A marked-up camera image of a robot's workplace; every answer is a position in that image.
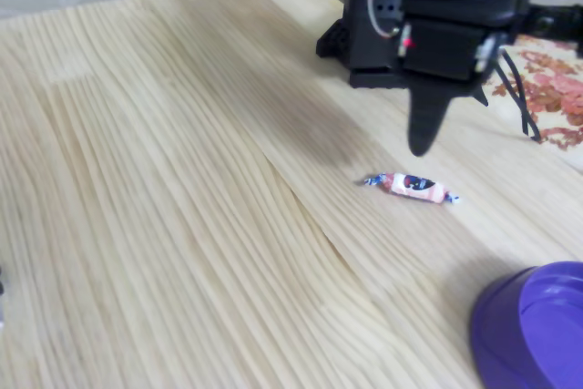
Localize pink candy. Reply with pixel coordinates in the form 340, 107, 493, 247
363, 171, 460, 206

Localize black robot arm with base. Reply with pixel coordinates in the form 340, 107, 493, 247
316, 0, 537, 89

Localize purple plastic bowl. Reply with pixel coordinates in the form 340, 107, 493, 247
470, 261, 583, 389

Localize floral patterned cloth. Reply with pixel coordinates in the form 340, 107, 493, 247
482, 33, 583, 153

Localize black cable with pointed plug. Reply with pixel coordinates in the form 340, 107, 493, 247
471, 83, 490, 108

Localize thick black power cable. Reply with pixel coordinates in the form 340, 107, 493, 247
496, 46, 544, 144

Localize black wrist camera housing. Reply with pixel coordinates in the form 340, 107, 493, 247
518, 1, 583, 42

